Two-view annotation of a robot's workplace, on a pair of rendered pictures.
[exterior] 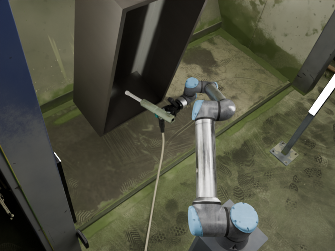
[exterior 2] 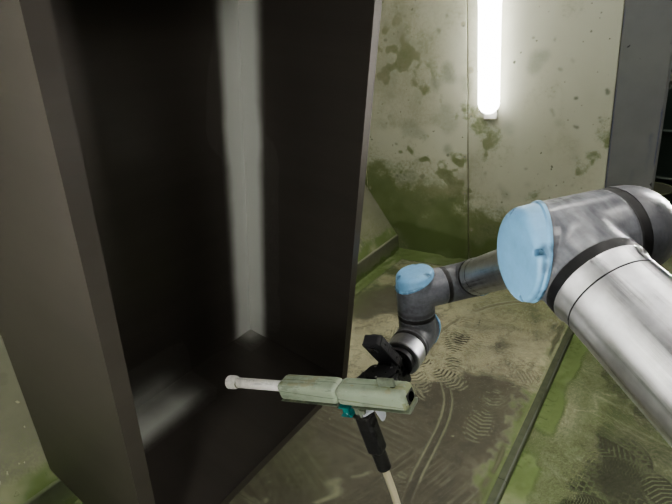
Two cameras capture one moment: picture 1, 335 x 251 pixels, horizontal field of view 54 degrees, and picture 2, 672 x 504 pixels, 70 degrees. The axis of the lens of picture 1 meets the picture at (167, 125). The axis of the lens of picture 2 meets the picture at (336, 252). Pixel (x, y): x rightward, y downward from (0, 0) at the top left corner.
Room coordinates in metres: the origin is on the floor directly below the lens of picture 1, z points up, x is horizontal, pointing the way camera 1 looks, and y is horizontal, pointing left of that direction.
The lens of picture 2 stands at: (0.75, 0.10, 1.27)
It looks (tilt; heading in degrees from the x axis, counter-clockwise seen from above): 23 degrees down; 358
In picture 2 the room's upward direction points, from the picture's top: 7 degrees counter-clockwise
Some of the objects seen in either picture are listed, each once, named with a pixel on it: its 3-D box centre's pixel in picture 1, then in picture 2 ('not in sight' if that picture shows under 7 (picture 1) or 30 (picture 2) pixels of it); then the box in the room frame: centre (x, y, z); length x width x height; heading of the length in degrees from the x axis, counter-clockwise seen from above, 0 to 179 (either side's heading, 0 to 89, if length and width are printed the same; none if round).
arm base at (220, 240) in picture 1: (233, 230); not in sight; (0.73, -0.46, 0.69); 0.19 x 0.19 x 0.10
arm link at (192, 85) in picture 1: (192, 86); (419, 292); (1.75, -0.13, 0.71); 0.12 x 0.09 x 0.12; 99
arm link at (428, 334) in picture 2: (188, 97); (416, 334); (1.74, -0.11, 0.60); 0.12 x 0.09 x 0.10; 145
